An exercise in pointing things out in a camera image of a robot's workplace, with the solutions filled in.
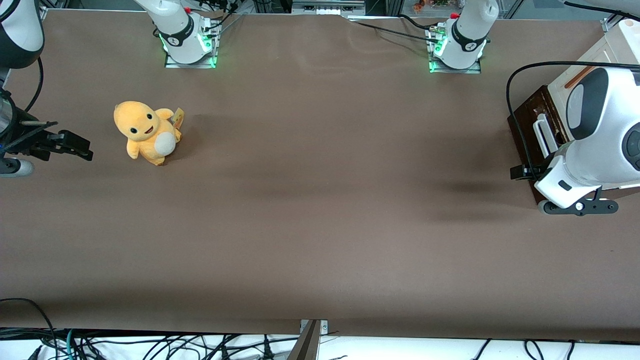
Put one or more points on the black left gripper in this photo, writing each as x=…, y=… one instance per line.
x=520, y=172

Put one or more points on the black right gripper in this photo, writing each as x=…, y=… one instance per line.
x=26, y=136

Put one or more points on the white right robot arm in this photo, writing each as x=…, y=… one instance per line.
x=175, y=22

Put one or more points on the white and brown wooden cabinet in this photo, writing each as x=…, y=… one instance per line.
x=557, y=100

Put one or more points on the yellow plush toy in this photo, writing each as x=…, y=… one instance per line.
x=145, y=130

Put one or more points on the orange background item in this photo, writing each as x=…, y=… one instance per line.
x=419, y=6

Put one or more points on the grey metal device box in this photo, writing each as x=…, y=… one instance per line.
x=325, y=9

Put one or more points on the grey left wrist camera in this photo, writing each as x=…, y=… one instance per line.
x=546, y=206

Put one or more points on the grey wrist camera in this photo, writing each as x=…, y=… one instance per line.
x=546, y=206
x=15, y=167

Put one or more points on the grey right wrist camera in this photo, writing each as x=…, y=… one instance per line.
x=15, y=167

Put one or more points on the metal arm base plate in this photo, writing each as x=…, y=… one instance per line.
x=474, y=70
x=172, y=64

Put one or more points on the aluminium frame profile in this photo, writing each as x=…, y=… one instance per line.
x=611, y=22
x=44, y=12

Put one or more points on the grey metal bracket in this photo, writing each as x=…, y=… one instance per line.
x=324, y=326

